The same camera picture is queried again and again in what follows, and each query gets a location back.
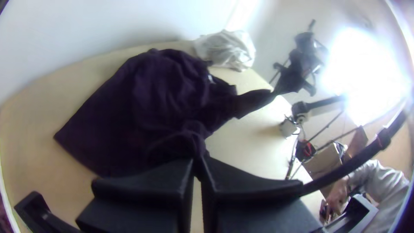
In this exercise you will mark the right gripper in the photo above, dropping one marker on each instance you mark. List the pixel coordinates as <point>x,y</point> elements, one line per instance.
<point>300,71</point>

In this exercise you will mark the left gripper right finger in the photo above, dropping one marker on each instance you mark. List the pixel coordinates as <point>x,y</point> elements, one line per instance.
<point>245,207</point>

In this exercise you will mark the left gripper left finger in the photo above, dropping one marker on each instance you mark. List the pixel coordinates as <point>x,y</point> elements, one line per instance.
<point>152,194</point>

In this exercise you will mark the black t-shirt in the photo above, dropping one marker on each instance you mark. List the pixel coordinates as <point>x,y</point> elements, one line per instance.
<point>145,97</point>

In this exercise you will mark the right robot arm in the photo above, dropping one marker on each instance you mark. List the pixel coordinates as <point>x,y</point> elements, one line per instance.
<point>323,103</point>

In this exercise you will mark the heap of clothes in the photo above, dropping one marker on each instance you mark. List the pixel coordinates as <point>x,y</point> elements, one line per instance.
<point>226,48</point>

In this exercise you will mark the brown cardboard box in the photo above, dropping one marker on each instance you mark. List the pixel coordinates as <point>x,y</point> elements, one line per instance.
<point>323,158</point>
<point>359,142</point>

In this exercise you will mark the person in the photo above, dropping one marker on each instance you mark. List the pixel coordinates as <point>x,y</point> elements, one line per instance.
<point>381,187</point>

